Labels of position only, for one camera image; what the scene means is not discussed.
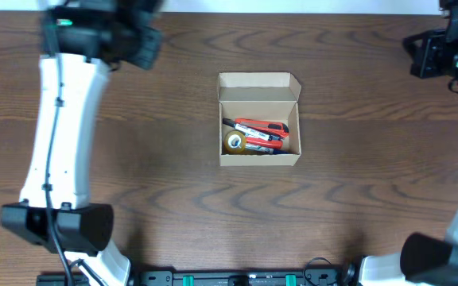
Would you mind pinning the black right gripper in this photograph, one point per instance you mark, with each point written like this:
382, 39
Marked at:
428, 62

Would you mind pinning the blue capped marker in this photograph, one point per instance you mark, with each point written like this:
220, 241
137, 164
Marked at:
263, 149

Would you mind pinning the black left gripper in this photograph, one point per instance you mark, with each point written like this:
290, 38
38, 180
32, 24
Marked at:
146, 49

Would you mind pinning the brown cardboard box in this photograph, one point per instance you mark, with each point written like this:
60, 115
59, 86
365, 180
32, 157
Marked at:
259, 96

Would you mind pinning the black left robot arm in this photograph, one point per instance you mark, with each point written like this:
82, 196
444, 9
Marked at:
84, 42

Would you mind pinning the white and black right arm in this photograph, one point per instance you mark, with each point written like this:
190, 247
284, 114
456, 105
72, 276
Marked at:
423, 260

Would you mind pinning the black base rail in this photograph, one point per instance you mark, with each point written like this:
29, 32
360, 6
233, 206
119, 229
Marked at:
322, 275

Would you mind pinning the orange utility knife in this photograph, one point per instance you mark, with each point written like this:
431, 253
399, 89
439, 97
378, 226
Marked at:
278, 129

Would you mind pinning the black and white marker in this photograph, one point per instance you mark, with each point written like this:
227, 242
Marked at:
250, 131

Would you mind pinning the clear yellowish tape roll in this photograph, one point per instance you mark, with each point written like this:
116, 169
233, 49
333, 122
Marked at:
235, 142

